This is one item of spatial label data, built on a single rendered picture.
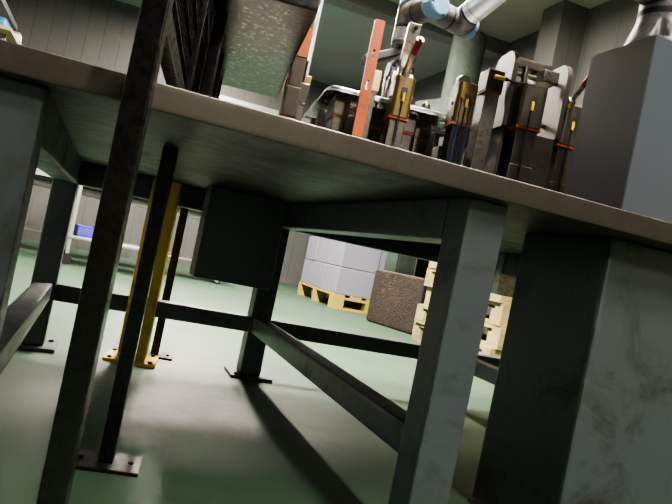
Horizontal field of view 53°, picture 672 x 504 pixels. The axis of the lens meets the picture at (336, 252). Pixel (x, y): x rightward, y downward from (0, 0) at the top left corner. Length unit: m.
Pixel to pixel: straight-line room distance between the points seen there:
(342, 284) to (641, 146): 5.80
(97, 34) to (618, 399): 8.38
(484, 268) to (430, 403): 0.26
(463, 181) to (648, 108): 0.56
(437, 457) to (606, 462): 0.42
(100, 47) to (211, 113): 8.22
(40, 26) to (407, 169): 8.37
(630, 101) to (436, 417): 0.81
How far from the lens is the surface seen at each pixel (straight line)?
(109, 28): 9.28
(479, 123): 1.97
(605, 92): 1.68
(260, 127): 1.03
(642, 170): 1.56
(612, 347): 1.47
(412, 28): 2.04
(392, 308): 6.15
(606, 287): 1.45
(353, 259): 7.19
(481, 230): 1.21
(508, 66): 2.05
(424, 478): 1.25
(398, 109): 1.95
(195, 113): 1.02
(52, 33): 9.27
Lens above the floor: 0.50
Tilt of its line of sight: 1 degrees up
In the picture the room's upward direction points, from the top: 12 degrees clockwise
